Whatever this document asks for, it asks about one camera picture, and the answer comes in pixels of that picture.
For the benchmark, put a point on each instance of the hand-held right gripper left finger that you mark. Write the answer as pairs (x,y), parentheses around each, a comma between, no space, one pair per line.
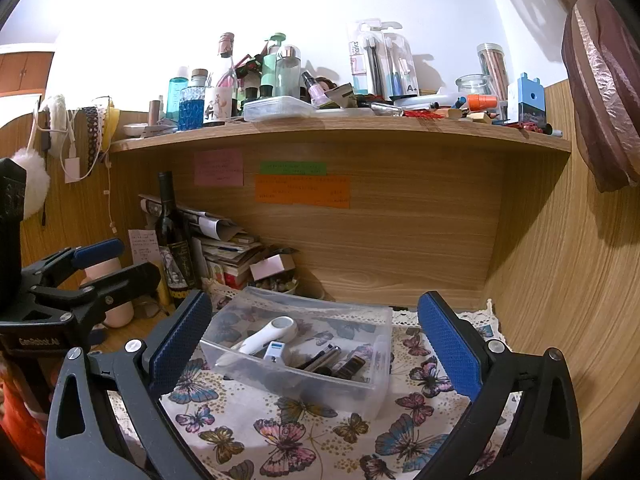
(182,340)

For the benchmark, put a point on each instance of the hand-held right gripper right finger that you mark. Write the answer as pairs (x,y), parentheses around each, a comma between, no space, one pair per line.
(450,345)

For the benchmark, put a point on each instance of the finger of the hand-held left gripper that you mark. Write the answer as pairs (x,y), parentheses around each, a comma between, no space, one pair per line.
(97,252)
(130,277)

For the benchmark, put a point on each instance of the white handheld magnifier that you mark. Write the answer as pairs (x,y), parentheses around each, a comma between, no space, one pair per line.
(270,332)

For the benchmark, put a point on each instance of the small white blue box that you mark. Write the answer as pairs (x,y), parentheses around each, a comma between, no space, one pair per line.
(275,351)

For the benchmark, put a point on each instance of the black patterned tube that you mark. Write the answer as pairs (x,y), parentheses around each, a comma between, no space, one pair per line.
(352,362)

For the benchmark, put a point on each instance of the clear plastic box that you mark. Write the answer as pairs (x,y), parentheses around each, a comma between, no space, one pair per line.
(300,390)

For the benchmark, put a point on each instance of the silver metal tube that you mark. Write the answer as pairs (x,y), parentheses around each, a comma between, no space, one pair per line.
(322,357)

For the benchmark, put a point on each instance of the handwritten paper note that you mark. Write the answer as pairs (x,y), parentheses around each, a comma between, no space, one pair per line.
(142,247)

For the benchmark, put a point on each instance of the pink thermos bottle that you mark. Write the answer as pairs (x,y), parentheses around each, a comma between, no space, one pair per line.
(117,312)

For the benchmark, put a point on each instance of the dark wine bottle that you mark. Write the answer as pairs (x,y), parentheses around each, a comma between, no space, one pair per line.
(172,240)

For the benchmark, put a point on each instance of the orange cloth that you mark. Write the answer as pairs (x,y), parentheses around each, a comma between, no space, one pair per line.
(20,405)

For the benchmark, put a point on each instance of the white power adapter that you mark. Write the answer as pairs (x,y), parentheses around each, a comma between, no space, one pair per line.
(72,170)

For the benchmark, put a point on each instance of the stack of books and papers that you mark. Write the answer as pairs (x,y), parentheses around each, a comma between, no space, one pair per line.
(225,260)

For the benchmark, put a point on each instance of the rolled magazine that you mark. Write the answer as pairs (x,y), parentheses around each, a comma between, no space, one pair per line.
(200,217)

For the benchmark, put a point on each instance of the bowl of small stones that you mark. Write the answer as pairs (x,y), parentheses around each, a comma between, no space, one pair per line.
(280,286)

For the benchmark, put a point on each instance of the small pink white carton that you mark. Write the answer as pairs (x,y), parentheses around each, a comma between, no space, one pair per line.
(270,266)

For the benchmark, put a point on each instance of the black lace headband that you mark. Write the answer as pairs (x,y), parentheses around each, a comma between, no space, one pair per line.
(91,135)

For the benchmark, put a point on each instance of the white dish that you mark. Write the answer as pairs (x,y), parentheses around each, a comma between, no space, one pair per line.
(135,129)

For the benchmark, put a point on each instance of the yellow headband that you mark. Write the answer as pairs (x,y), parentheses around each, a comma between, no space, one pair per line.
(111,122)

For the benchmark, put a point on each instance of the pink sticky note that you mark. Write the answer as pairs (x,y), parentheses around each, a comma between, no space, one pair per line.
(219,167)

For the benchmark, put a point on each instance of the brown lipstick tube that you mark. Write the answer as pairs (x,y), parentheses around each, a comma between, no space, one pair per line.
(154,112)

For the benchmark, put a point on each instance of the butterfly print tablecloth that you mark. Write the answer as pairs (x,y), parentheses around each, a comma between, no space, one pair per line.
(300,440)

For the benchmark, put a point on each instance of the glass bottle with blue liquid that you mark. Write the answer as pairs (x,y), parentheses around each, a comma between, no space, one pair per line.
(192,107)

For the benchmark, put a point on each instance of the teal plastic bottle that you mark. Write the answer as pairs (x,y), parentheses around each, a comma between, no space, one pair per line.
(176,90)

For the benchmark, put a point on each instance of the orange sticky note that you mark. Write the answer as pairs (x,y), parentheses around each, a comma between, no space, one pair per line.
(300,191)

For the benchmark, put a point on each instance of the wooden cabinet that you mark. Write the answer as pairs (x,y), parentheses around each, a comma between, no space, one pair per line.
(25,72)

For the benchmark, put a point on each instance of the green sticky note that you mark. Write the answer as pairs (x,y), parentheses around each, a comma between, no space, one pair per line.
(292,168)

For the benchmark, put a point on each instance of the clear bottle with illustrated label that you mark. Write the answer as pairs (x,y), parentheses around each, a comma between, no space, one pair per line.
(222,100)

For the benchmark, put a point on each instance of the black ink bottles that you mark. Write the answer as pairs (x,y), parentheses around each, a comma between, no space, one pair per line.
(257,94)

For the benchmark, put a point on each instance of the clear lidded plastic case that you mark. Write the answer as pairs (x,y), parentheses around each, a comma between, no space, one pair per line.
(277,107)

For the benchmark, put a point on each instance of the wooden shelf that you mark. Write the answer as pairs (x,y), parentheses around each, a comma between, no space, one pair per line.
(350,132)

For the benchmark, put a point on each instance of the pile of small stationery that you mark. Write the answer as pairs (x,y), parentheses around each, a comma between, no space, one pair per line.
(425,110)

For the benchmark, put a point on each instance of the mint green pump bottle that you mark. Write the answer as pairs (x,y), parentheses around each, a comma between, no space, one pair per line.
(270,70)

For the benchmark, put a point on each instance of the blue pencil sharpener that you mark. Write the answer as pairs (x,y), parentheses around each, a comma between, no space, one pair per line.
(527,100)

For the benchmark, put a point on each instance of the clear bottle with silver cap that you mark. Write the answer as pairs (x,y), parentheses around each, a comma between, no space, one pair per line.
(288,72)

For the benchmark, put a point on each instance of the glass jar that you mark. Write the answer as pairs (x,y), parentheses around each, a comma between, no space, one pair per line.
(472,85)

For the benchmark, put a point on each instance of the small purple bottle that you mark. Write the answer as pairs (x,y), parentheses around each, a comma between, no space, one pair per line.
(315,91)

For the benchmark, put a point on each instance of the clear tube of pencils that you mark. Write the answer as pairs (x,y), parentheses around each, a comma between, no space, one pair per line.
(492,67)

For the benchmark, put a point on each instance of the toothbrush blister pack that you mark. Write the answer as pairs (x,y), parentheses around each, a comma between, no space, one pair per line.
(365,60)
(400,65)

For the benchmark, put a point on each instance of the mauve curtain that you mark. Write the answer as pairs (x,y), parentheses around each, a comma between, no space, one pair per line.
(600,85)

